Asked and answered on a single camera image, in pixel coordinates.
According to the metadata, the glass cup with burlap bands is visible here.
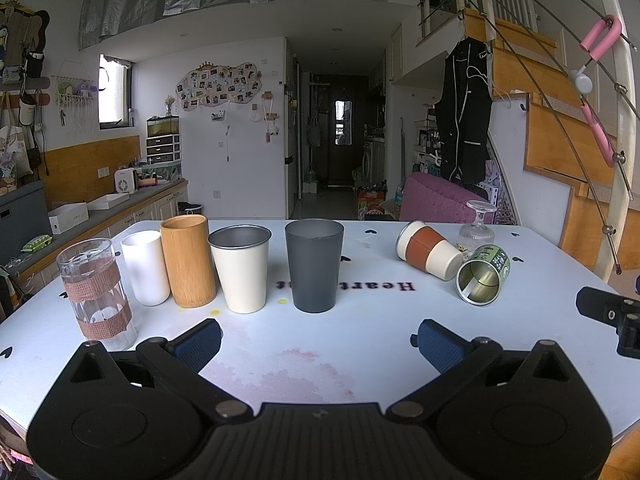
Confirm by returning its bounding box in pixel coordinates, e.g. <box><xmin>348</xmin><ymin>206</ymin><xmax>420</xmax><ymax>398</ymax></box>
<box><xmin>56</xmin><ymin>238</ymin><xmax>139</xmax><ymax>352</ymax></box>

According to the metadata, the fish tank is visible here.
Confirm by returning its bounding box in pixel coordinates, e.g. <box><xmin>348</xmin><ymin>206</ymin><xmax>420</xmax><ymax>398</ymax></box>
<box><xmin>146</xmin><ymin>115</ymin><xmax>180</xmax><ymax>137</ymax></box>

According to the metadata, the orange cardboard box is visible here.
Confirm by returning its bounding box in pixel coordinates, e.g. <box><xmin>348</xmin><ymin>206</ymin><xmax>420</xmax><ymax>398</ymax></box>
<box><xmin>356</xmin><ymin>188</ymin><xmax>387</xmax><ymax>219</ymax></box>

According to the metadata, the black coat with white piping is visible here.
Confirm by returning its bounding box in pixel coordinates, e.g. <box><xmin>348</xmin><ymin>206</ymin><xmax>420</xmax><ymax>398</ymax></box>
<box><xmin>433</xmin><ymin>37</ymin><xmax>494</xmax><ymax>185</ymax></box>

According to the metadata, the white cardboard box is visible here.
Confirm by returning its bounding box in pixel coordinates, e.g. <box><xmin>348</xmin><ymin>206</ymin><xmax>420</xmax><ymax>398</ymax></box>
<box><xmin>48</xmin><ymin>203</ymin><xmax>90</xmax><ymax>235</ymax></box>

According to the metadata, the kitchen counter cabinet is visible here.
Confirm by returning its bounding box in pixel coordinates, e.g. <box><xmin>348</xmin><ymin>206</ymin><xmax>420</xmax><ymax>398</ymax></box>
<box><xmin>0</xmin><ymin>179</ymin><xmax>190</xmax><ymax>311</ymax></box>

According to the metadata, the white cup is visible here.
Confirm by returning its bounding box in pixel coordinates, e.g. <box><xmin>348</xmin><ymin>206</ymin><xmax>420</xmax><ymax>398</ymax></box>
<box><xmin>121</xmin><ymin>230</ymin><xmax>172</xmax><ymax>307</ymax></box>

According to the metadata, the white stair post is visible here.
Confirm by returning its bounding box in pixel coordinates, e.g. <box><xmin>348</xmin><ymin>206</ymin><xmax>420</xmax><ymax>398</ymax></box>
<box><xmin>594</xmin><ymin>0</ymin><xmax>635</xmax><ymax>284</ymax></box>

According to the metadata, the cream cup with brown sleeve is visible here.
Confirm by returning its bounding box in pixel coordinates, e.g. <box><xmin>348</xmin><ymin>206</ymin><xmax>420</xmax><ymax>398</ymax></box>
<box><xmin>395</xmin><ymin>220</ymin><xmax>465</xmax><ymax>282</ymax></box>

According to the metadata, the window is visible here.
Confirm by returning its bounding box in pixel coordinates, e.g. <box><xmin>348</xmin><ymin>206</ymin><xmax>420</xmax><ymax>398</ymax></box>
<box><xmin>98</xmin><ymin>54</ymin><xmax>134</xmax><ymax>130</ymax></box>

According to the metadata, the white flat tray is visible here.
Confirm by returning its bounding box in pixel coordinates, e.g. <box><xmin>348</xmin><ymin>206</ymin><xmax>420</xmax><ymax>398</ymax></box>
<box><xmin>87</xmin><ymin>192</ymin><xmax>131</xmax><ymax>211</ymax></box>

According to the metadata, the bamboo cup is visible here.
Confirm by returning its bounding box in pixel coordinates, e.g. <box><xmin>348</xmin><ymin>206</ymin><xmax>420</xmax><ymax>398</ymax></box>
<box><xmin>160</xmin><ymin>214</ymin><xmax>218</xmax><ymax>309</ymax></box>

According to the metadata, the cloud-shaped photo board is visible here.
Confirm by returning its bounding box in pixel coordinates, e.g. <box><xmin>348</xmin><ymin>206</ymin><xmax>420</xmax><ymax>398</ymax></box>
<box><xmin>175</xmin><ymin>61</ymin><xmax>263</xmax><ymax>111</ymax></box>

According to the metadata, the wooden staircase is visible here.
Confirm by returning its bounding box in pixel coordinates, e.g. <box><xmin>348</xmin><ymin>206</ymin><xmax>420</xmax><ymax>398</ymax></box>
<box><xmin>464</xmin><ymin>7</ymin><xmax>640</xmax><ymax>282</ymax></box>

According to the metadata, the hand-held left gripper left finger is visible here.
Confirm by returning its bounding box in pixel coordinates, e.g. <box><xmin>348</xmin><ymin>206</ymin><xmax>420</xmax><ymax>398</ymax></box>
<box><xmin>65</xmin><ymin>318</ymin><xmax>254</xmax><ymax>424</ymax></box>

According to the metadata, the dark grey cup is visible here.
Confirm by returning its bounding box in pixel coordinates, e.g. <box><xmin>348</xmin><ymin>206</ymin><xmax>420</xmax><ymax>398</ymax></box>
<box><xmin>285</xmin><ymin>219</ymin><xmax>346</xmax><ymax>314</ymax></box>

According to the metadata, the clear glass goblet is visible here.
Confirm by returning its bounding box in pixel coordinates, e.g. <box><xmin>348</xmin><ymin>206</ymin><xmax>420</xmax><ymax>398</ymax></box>
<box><xmin>458</xmin><ymin>200</ymin><xmax>498</xmax><ymax>253</ymax></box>

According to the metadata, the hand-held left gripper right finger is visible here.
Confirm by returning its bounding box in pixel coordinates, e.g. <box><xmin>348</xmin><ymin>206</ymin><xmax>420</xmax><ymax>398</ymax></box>
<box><xmin>386</xmin><ymin>318</ymin><xmax>572</xmax><ymax>422</ymax></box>

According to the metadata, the grey storage box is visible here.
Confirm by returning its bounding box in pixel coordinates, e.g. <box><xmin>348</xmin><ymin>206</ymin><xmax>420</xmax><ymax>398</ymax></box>
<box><xmin>0</xmin><ymin>179</ymin><xmax>49</xmax><ymax>267</ymax></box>

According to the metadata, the pink foam handle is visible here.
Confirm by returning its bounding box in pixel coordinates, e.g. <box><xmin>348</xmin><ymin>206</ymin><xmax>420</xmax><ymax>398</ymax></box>
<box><xmin>579</xmin><ymin>102</ymin><xmax>619</xmax><ymax>169</ymax></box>
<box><xmin>579</xmin><ymin>16</ymin><xmax>624</xmax><ymax>61</ymax></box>

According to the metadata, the cream metal cup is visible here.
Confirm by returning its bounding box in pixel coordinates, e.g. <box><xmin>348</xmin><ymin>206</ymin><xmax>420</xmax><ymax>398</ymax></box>
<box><xmin>207</xmin><ymin>225</ymin><xmax>273</xmax><ymax>315</ymax></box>

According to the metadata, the white drawer unit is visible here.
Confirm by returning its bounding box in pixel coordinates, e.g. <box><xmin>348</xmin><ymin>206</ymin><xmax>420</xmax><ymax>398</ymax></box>
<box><xmin>146</xmin><ymin>134</ymin><xmax>182</xmax><ymax>165</ymax></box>

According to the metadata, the pink armchair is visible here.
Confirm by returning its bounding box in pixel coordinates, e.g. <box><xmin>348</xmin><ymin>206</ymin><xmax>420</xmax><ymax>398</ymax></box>
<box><xmin>399</xmin><ymin>172</ymin><xmax>489</xmax><ymax>225</ymax></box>

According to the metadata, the white countertop appliance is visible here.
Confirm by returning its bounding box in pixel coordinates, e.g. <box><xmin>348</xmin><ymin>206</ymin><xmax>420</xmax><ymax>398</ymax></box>
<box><xmin>113</xmin><ymin>168</ymin><xmax>138</xmax><ymax>194</ymax></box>

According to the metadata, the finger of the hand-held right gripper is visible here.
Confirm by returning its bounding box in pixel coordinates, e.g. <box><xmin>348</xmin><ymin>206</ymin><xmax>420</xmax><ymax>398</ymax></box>
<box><xmin>575</xmin><ymin>287</ymin><xmax>640</xmax><ymax>359</ymax></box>

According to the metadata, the wall hanging rack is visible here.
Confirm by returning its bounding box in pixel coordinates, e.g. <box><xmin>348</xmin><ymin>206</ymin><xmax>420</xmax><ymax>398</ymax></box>
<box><xmin>53</xmin><ymin>74</ymin><xmax>96</xmax><ymax>109</ymax></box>

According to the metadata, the green printed tin cup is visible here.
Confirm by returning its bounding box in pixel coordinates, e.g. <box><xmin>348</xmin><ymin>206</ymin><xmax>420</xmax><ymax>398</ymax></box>
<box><xmin>456</xmin><ymin>243</ymin><xmax>512</xmax><ymax>307</ymax></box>

